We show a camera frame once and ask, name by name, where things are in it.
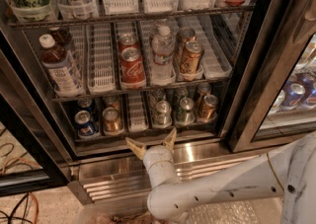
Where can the clear plastic bin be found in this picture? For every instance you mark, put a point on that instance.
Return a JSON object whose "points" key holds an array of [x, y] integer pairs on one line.
{"points": [[122, 207], [267, 210]]}

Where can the front iced tea bottle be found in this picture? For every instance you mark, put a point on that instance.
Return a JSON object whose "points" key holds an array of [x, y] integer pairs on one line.
{"points": [[60, 68]]}

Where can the rear gold can middle shelf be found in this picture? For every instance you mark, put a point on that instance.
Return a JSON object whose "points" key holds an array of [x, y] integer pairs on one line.
{"points": [[183, 35]]}

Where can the right fridge glass door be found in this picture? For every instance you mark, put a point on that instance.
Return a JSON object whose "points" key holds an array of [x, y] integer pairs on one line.
{"points": [[292, 27]]}

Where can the gold can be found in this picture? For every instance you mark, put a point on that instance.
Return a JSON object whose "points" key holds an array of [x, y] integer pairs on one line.
{"points": [[111, 121], [202, 90], [112, 102], [207, 107]]}

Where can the rear blue pepsi can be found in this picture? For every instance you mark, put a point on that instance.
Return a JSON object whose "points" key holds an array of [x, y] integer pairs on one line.
{"points": [[89, 105]]}

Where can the blue pepsi can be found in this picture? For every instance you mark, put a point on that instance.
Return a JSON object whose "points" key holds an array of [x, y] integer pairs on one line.
{"points": [[89, 105], [85, 124]]}

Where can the rear iced tea bottle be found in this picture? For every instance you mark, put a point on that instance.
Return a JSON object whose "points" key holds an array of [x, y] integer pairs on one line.
{"points": [[63, 37]]}

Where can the front gold can bottom left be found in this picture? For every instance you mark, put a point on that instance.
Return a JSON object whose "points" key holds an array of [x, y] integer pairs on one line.
{"points": [[111, 121]]}

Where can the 7up can shelf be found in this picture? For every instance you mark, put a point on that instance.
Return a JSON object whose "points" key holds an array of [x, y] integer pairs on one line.
{"points": [[156, 96], [162, 116]]}

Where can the bubble wrap sheet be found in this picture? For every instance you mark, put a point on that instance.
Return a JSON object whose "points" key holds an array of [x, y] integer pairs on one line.
{"points": [[239, 212]]}

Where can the green soda can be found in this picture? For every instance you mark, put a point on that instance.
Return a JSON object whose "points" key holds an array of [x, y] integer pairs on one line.
{"points": [[184, 113], [179, 93]]}

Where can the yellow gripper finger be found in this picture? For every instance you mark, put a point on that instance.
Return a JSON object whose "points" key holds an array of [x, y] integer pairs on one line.
{"points": [[169, 141], [138, 148]]}

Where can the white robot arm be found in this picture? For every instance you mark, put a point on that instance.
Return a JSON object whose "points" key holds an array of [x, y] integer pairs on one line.
{"points": [[288, 171]]}

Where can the rear gold can bottom right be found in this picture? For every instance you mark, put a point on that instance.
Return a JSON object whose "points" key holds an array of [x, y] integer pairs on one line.
{"points": [[202, 90]]}

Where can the gold can shelf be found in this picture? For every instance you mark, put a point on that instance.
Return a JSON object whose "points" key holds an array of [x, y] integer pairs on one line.
{"points": [[183, 35], [192, 53]]}

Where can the iced tea bottle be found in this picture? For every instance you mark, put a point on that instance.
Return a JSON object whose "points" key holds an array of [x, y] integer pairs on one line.
{"points": [[60, 68], [63, 37]]}

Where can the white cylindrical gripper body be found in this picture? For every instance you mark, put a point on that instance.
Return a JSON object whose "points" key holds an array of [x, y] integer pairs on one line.
{"points": [[156, 154]]}

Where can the left open fridge door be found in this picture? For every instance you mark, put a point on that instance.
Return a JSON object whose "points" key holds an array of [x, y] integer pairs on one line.
{"points": [[25, 113]]}

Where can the front red coca-cola can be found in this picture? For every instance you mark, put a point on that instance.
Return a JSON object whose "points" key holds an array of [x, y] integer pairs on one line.
{"points": [[132, 69]]}

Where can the front green soda can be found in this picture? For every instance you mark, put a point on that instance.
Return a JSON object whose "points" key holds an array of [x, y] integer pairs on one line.
{"points": [[184, 113]]}

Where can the rear gold can bottom left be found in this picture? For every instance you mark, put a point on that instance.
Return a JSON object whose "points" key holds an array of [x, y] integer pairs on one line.
{"points": [[112, 102]]}

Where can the red coca-cola can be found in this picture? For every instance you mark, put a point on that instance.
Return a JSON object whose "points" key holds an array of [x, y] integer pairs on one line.
{"points": [[132, 69], [127, 41]]}

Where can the rear green soda can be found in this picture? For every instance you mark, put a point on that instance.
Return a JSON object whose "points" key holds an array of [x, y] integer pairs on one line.
{"points": [[179, 93]]}

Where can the front blue pepsi can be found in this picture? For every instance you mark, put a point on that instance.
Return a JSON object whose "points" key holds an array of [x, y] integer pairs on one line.
{"points": [[85, 124]]}

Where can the clear water bottle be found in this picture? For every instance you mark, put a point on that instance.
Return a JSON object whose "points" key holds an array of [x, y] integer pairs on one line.
{"points": [[163, 45]]}

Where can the empty white tray bottom shelf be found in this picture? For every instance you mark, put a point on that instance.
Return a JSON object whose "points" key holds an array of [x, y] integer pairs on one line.
{"points": [[137, 115]]}

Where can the left clear plastic bin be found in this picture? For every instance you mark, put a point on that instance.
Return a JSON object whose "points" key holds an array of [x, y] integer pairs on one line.
{"points": [[122, 207]]}

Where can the front gold can bottom right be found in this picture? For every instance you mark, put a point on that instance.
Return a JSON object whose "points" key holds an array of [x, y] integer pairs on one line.
{"points": [[207, 107]]}

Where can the rear red coca-cola can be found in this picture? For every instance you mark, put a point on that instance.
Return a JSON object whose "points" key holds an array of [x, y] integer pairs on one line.
{"points": [[127, 41]]}

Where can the pepsi can behind right door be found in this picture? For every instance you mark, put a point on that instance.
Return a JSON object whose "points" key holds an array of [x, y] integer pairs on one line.
{"points": [[293, 94]]}

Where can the right clear plastic bin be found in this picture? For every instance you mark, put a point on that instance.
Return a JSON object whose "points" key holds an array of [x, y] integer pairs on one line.
{"points": [[267, 210]]}

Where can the front gold can middle shelf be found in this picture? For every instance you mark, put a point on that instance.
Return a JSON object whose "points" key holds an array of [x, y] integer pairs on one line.
{"points": [[192, 53]]}

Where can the steel fridge bottom grille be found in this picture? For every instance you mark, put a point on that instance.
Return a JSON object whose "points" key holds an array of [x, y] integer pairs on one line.
{"points": [[124, 176]]}

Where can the empty white tray middle shelf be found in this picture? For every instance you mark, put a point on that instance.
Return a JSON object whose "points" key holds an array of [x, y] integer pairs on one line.
{"points": [[100, 60]]}

